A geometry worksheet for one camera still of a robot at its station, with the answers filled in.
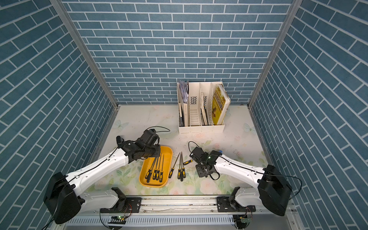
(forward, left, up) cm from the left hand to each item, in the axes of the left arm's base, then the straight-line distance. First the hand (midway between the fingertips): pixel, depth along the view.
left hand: (163, 151), depth 81 cm
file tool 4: (-10, +1, -10) cm, 15 cm away
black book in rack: (+20, -10, +4) cm, 23 cm away
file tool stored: (-8, +9, -11) cm, 16 cm away
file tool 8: (-2, -14, -9) cm, 17 cm away
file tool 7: (-7, -10, -11) cm, 17 cm away
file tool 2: (-8, +5, -11) cm, 14 cm away
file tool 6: (-7, -9, -12) cm, 17 cm away
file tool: (-8, +8, -11) cm, 16 cm away
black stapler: (+12, +32, -7) cm, 35 cm away
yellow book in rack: (+30, -36, +11) cm, 48 cm away
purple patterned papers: (+36, -11, +19) cm, 42 cm away
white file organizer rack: (+43, -20, -8) cm, 48 cm away
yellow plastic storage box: (-2, +1, -12) cm, 12 cm away
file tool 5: (-6, -5, -11) cm, 14 cm away
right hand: (-9, -23, -8) cm, 26 cm away
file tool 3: (-8, +3, -11) cm, 14 cm away
